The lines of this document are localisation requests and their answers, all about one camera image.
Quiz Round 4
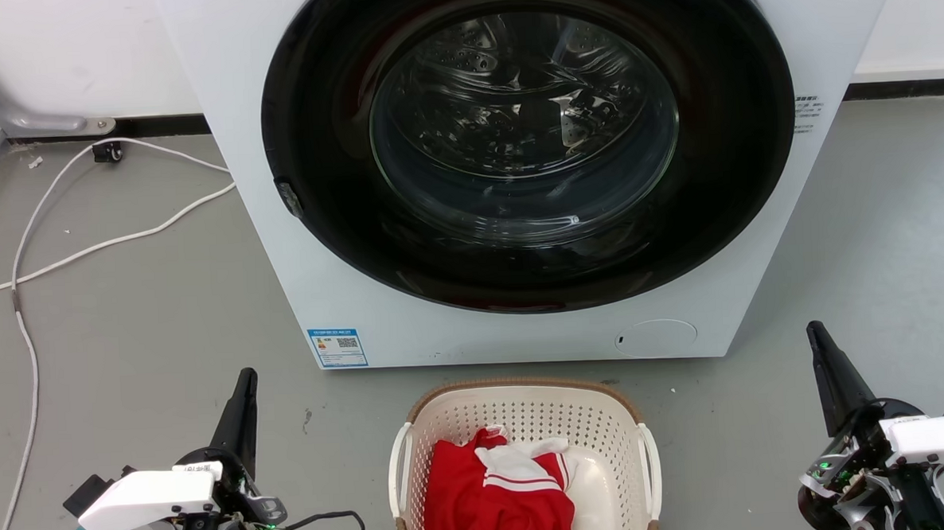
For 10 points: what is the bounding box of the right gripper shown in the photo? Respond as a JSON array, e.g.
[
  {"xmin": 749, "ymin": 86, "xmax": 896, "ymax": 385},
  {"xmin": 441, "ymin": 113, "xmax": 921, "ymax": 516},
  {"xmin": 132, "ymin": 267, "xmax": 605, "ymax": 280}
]
[{"xmin": 790, "ymin": 315, "xmax": 944, "ymax": 530}]

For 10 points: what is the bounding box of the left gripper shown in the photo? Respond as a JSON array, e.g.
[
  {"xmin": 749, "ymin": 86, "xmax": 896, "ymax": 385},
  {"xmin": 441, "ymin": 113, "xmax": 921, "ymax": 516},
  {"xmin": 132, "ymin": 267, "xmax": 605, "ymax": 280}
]
[{"xmin": 166, "ymin": 367, "xmax": 289, "ymax": 530}]

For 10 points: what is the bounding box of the beige perforated laundry basket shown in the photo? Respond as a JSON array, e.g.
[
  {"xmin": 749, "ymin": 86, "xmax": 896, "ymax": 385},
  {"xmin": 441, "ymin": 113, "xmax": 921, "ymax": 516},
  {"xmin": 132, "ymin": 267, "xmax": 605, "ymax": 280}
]
[{"xmin": 384, "ymin": 372, "xmax": 665, "ymax": 530}]

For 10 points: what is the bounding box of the blue energy label sticker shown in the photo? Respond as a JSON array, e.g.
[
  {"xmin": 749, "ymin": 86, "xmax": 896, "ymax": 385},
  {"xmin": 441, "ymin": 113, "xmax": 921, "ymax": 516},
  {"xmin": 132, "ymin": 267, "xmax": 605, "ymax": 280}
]
[{"xmin": 306, "ymin": 326, "xmax": 369, "ymax": 370}]

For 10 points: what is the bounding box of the black round washer door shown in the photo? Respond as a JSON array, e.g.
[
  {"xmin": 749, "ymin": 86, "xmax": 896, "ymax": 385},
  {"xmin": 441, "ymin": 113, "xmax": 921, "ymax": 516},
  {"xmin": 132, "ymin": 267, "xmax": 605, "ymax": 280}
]
[{"xmin": 256, "ymin": 0, "xmax": 805, "ymax": 325}]

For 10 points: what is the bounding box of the red and white jersey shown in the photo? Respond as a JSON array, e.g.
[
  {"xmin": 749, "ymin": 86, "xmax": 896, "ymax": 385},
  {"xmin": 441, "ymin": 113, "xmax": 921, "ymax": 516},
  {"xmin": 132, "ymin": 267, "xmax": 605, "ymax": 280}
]
[{"xmin": 419, "ymin": 423, "xmax": 578, "ymax": 530}]

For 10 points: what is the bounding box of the white front-load washing machine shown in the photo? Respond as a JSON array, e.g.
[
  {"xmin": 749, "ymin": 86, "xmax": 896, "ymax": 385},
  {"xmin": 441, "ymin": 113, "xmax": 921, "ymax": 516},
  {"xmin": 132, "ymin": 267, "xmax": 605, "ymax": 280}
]
[{"xmin": 154, "ymin": 0, "xmax": 920, "ymax": 382}]

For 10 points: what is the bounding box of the grey floor pipe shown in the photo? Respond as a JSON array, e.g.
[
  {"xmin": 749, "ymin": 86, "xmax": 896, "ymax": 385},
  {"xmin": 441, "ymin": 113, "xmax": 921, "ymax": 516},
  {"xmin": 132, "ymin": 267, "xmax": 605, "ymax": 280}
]
[{"xmin": 0, "ymin": 24, "xmax": 117, "ymax": 141}]

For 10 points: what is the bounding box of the white power cable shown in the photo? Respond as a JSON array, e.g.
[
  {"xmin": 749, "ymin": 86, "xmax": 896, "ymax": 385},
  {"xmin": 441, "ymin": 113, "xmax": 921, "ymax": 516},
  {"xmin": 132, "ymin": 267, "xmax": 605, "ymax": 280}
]
[{"xmin": 0, "ymin": 182, "xmax": 241, "ymax": 304}]

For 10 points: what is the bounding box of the long white cable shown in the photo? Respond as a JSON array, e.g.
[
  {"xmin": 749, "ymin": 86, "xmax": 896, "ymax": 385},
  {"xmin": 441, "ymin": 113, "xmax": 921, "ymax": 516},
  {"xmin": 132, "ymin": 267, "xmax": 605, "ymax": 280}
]
[{"xmin": 0, "ymin": 132, "xmax": 249, "ymax": 530}]

